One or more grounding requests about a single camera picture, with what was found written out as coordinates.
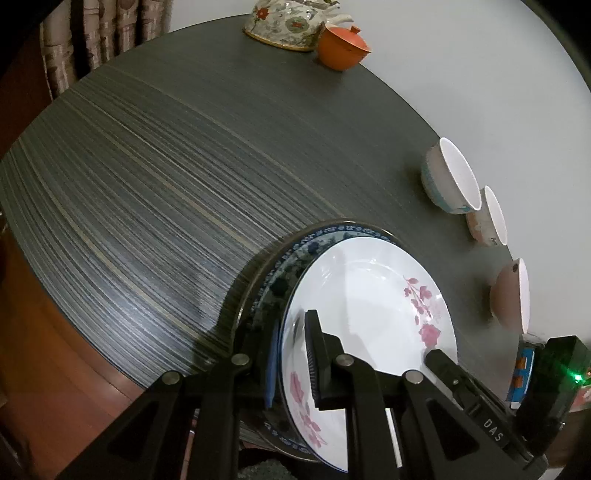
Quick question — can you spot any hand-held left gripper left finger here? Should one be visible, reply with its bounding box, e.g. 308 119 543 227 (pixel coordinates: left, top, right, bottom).
58 318 282 480

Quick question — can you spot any white plate with pink flowers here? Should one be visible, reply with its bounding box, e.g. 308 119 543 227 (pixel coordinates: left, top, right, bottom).
278 236 459 474

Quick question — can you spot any large blue patterned plate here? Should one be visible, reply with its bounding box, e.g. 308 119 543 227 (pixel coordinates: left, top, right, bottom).
231 219 399 462

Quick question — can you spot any blue and white box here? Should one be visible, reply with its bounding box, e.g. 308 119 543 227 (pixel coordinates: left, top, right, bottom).
506 339 541 409

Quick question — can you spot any small bowl with blue print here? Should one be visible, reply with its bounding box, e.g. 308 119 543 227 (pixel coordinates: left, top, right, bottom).
421 137 482 215

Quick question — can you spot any floral ceramic teapot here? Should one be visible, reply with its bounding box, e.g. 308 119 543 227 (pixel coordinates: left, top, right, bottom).
243 0 354 52

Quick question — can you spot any beige patterned curtain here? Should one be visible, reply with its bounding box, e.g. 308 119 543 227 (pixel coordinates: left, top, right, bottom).
39 0 174 100

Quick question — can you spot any orange lidded cup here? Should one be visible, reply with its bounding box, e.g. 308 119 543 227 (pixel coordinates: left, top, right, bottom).
317 25 373 71

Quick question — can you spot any large pink bowl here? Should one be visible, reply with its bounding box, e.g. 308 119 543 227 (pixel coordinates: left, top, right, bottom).
490 257 530 334

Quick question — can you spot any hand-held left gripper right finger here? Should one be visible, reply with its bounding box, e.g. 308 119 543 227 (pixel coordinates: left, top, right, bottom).
304 310 513 480

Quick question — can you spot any green rug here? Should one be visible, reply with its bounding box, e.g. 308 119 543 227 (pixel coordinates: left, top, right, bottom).
238 459 301 480

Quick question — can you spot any small white bowl with lettering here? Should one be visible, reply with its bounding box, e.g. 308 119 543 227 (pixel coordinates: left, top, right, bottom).
466 186 509 247

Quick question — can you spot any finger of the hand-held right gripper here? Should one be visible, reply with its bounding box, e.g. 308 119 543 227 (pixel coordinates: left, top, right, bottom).
425 349 478 407

